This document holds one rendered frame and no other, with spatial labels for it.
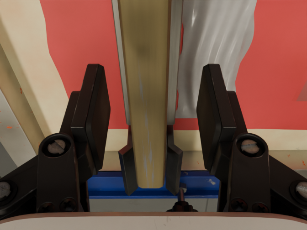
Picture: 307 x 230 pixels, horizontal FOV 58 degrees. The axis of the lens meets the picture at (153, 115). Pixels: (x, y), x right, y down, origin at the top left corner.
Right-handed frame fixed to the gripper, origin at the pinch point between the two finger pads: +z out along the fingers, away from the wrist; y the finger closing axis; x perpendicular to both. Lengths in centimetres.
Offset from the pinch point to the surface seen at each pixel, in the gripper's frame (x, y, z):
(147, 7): 2.0, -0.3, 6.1
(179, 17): -1.9, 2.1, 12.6
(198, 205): -248, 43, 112
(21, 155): -22.0, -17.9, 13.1
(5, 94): -11.1, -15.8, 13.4
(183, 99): -14.7, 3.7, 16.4
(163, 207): -254, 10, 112
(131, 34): 0.4, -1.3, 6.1
